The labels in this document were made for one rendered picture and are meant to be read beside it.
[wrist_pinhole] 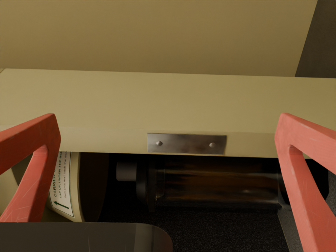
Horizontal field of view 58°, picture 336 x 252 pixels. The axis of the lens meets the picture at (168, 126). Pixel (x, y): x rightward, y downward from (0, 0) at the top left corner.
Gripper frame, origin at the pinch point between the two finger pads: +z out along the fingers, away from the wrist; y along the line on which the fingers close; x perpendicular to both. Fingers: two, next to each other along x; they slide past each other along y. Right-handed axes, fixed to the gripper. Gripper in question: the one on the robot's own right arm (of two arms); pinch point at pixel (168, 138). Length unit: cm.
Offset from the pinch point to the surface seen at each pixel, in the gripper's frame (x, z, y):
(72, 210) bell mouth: 21.6, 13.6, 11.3
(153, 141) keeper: 9.5, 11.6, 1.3
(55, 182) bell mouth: 18.6, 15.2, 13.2
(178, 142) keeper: 9.5, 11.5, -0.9
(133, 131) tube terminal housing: 8.4, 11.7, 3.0
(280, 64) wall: 21, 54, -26
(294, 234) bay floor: 33.6, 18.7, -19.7
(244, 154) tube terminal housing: 11.0, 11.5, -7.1
